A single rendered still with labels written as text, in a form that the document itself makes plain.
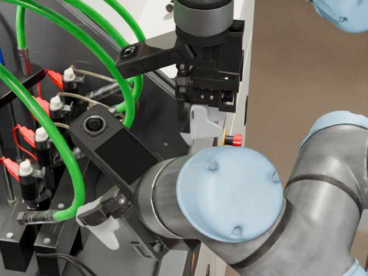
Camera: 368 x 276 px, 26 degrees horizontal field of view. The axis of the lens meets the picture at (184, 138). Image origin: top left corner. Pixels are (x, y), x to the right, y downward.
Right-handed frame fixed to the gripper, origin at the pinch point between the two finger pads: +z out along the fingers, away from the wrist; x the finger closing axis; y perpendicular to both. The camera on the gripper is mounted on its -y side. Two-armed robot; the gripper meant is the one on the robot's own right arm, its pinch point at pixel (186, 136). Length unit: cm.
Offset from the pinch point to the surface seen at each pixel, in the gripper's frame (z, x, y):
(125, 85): -1.4, 8.2, -10.8
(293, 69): 122, 178, 12
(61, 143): -9.3, -14.0, -13.4
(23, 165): 10.7, 0.3, -26.0
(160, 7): 24, 67, -18
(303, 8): 122, 223, 13
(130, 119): 5.3, 8.0, -10.4
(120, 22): 18, 52, -23
